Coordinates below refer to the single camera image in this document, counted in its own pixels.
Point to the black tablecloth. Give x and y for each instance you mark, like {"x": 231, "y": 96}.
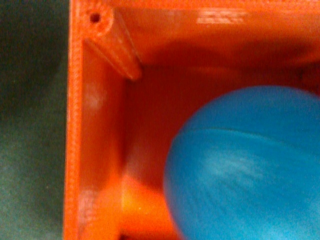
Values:
{"x": 33, "y": 85}

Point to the blue ball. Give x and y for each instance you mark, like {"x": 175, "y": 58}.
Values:
{"x": 246, "y": 166}

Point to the red square pot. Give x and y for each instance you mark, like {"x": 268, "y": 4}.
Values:
{"x": 137, "y": 69}

